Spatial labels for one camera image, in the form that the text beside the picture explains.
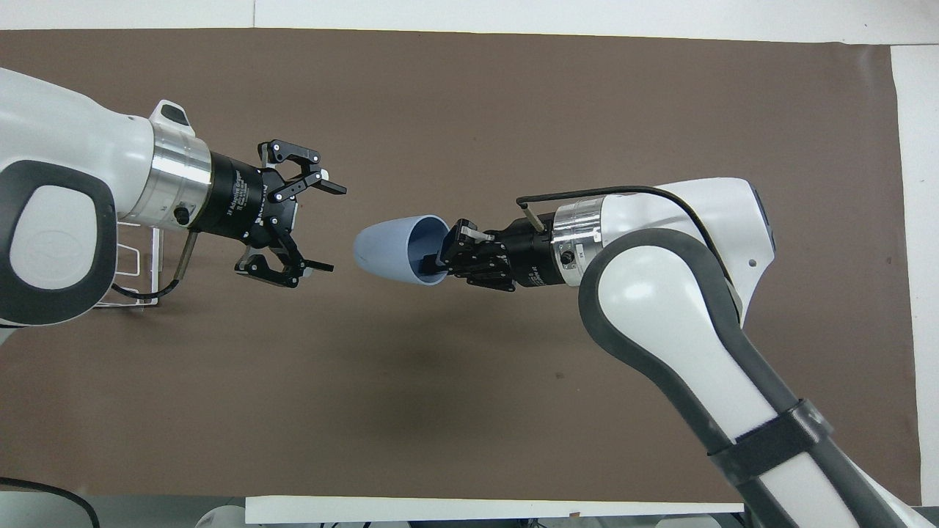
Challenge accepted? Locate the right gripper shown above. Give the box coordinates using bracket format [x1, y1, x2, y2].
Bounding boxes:
[437, 217, 569, 293]

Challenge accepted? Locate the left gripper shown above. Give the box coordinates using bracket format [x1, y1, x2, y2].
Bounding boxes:
[195, 138, 348, 289]

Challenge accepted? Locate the light blue cup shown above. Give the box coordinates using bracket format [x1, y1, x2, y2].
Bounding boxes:
[354, 213, 450, 286]

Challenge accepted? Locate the black cable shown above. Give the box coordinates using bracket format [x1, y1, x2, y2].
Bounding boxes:
[516, 185, 746, 328]
[110, 230, 200, 302]
[0, 476, 101, 528]

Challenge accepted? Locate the white wire cup holder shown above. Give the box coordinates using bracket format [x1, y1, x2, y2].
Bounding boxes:
[94, 216, 164, 309]

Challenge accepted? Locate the black strap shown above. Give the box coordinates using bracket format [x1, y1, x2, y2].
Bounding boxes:
[707, 399, 835, 486]

